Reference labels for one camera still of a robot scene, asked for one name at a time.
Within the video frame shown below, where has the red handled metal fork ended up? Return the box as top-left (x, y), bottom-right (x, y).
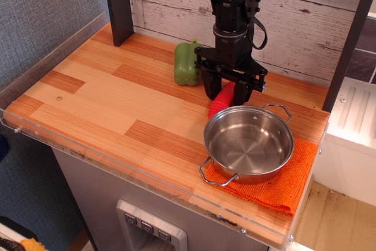
top-left (208, 82), bottom-right (236, 119)

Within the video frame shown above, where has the white toy sink unit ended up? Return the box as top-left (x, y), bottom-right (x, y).
top-left (313, 78), bottom-right (375, 205)

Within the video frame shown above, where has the green toy bell pepper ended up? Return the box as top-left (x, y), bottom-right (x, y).
top-left (174, 39), bottom-right (202, 86)

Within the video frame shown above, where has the stainless steel pot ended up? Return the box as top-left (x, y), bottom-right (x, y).
top-left (198, 103), bottom-right (295, 187)

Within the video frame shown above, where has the dark right shelf post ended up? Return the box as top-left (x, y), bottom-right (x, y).
top-left (322, 0), bottom-right (373, 112)

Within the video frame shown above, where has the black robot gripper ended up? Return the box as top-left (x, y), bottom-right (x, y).
top-left (194, 23), bottom-right (268, 106)

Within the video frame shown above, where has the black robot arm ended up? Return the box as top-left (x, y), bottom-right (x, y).
top-left (194, 0), bottom-right (268, 105)

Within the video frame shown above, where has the clear acrylic edge guard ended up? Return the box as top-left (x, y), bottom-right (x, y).
top-left (1, 105), bottom-right (293, 250)

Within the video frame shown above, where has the yellow object at corner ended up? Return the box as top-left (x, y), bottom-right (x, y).
top-left (20, 239), bottom-right (46, 251)

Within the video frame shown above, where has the orange woven cloth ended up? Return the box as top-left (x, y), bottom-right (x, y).
top-left (213, 138), bottom-right (318, 216)

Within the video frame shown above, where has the grey toy fridge cabinet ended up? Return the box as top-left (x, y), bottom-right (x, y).
top-left (53, 149), bottom-right (268, 250)

